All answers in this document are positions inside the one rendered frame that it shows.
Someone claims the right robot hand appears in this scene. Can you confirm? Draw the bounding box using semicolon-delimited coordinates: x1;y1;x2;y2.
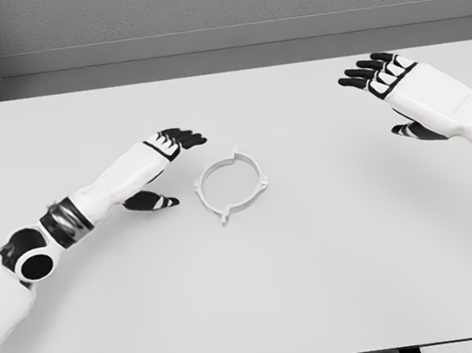
333;38;472;154

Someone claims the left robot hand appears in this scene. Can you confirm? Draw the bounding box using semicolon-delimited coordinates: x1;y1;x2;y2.
94;123;217;217

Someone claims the white pipe clamp half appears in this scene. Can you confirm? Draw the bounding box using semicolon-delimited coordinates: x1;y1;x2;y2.
219;139;276;215
189;154;246;232

